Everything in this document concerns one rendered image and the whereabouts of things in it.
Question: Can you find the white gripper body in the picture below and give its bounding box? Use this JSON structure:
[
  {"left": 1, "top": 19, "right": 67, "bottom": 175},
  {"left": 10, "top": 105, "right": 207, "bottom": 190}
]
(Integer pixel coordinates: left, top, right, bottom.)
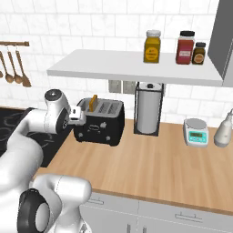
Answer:
[{"left": 68, "top": 105, "right": 87, "bottom": 126}]

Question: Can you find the toasted bread slice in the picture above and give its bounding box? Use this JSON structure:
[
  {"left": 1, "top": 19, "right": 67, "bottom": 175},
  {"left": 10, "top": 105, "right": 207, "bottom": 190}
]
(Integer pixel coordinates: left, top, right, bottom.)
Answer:
[{"left": 89, "top": 94, "right": 99, "bottom": 113}]

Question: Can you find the black toaster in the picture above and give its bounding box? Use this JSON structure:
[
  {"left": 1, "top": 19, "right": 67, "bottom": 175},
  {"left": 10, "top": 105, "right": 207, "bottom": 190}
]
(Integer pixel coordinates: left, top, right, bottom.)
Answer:
[{"left": 73, "top": 97, "right": 126, "bottom": 147}]

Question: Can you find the black paper towel holder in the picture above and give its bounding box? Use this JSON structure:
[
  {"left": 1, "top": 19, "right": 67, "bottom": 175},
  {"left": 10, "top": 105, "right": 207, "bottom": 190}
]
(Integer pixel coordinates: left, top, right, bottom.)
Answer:
[{"left": 133, "top": 81, "right": 165, "bottom": 137}]

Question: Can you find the wooden spoon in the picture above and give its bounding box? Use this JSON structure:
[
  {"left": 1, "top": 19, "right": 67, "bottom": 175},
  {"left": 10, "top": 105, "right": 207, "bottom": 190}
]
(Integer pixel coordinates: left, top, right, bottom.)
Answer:
[
  {"left": 0, "top": 49, "right": 15, "bottom": 84},
  {"left": 7, "top": 49, "right": 24, "bottom": 85},
  {"left": 15, "top": 49, "right": 33, "bottom": 88}
]

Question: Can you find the white paper towel roll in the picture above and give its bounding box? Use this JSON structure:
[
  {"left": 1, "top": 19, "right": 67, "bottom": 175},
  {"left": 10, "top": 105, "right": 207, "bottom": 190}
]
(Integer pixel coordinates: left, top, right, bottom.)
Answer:
[{"left": 137, "top": 87, "right": 160, "bottom": 135}]

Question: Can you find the black hob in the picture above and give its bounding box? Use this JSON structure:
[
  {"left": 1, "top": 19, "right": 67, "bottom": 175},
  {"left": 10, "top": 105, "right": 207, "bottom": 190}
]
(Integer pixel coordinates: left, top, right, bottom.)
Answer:
[{"left": 0, "top": 106, "right": 75, "bottom": 168}]

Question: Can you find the grey drawer front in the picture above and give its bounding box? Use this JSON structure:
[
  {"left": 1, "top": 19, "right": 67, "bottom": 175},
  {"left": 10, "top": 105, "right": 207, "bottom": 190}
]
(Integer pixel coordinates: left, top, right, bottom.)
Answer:
[
  {"left": 80, "top": 191, "right": 141, "bottom": 220},
  {"left": 137, "top": 199, "right": 233, "bottom": 233}
]

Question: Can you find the yellow jar with white lid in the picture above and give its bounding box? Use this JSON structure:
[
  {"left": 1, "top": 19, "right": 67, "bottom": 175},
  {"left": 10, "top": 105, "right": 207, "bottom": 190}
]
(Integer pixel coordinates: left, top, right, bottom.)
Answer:
[{"left": 143, "top": 29, "right": 162, "bottom": 65}]

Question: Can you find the grey cupboard door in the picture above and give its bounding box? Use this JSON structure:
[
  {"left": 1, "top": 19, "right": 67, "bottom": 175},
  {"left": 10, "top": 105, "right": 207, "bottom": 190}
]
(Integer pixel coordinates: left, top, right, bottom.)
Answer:
[
  {"left": 137, "top": 216, "right": 213, "bottom": 233},
  {"left": 79, "top": 206, "right": 139, "bottom": 233}
]

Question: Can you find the white kitchen scale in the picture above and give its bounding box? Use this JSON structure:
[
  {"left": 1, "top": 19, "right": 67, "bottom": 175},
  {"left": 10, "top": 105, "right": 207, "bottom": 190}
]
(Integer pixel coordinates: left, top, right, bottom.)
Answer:
[{"left": 183, "top": 117, "right": 210, "bottom": 148}]

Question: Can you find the red jar with black lid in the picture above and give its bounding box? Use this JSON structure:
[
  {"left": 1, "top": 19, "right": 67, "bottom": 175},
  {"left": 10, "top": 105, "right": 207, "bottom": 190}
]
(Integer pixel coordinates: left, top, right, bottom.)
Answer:
[{"left": 176, "top": 30, "right": 196, "bottom": 66}]

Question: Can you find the small brown jar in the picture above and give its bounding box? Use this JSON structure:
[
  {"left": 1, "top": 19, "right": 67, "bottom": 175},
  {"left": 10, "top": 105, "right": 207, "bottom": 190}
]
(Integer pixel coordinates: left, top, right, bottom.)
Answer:
[{"left": 191, "top": 42, "right": 208, "bottom": 66}]

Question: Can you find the white pear-shaped bottle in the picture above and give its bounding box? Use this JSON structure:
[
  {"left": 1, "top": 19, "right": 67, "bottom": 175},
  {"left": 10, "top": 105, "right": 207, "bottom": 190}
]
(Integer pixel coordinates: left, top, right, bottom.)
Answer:
[{"left": 213, "top": 108, "right": 233, "bottom": 148}]

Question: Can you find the grey wall socket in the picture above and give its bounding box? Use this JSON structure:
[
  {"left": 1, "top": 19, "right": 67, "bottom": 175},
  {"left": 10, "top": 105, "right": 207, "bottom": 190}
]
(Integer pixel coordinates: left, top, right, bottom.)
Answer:
[
  {"left": 108, "top": 79, "right": 123, "bottom": 94},
  {"left": 122, "top": 80, "right": 137, "bottom": 96}
]

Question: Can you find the white wall shelf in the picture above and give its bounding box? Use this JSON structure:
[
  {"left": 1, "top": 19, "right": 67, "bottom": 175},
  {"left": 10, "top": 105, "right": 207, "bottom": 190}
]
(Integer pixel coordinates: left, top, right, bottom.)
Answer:
[{"left": 46, "top": 49, "right": 226, "bottom": 87}]

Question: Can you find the grey drawer handle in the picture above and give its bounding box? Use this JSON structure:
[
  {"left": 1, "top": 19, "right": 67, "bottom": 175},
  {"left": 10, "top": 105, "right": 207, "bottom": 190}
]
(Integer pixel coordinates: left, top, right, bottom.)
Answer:
[
  {"left": 87, "top": 198, "right": 105, "bottom": 206},
  {"left": 175, "top": 212, "right": 203, "bottom": 223}
]

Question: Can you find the wooden wall rail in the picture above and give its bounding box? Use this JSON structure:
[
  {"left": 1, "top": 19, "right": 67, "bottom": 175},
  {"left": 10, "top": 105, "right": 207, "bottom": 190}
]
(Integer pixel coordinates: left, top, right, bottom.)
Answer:
[{"left": 0, "top": 41, "right": 30, "bottom": 47}]

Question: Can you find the grey wall cupboard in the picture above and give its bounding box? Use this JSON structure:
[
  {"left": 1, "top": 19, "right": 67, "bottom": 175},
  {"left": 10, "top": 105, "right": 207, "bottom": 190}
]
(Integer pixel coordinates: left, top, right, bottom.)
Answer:
[{"left": 208, "top": 0, "right": 233, "bottom": 88}]

